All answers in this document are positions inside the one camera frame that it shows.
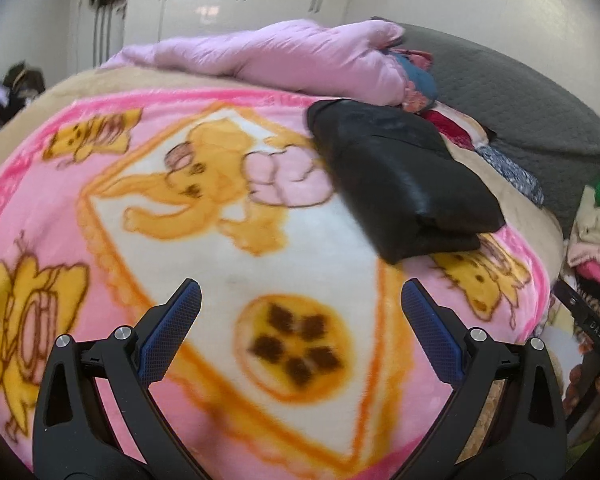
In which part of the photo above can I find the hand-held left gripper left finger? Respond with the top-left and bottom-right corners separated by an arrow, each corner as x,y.
31,279 -> 206,480

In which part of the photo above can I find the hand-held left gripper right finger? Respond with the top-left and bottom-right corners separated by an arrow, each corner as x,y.
401,280 -> 569,480

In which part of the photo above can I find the black leather jacket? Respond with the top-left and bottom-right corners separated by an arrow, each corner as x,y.
306,99 -> 507,266

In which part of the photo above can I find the pile of light clothes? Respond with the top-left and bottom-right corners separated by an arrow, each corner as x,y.
565,175 -> 600,293

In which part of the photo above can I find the pink cartoon printed blanket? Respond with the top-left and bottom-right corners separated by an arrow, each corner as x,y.
0,72 -> 566,480

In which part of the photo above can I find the blue white patterned cloth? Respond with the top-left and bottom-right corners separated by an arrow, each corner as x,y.
477,142 -> 546,206

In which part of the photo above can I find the grey quilted bedspread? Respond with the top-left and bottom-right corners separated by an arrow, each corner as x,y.
375,17 -> 600,241

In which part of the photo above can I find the blue floral cloth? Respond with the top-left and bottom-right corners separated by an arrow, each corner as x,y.
387,47 -> 441,113

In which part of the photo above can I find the dark bag on floor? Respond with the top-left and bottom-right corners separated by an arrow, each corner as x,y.
0,62 -> 48,136

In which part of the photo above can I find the pink padded quilt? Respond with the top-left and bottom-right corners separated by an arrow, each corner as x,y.
97,19 -> 406,108

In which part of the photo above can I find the white wardrobe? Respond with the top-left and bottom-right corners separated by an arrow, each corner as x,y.
70,0 -> 361,71

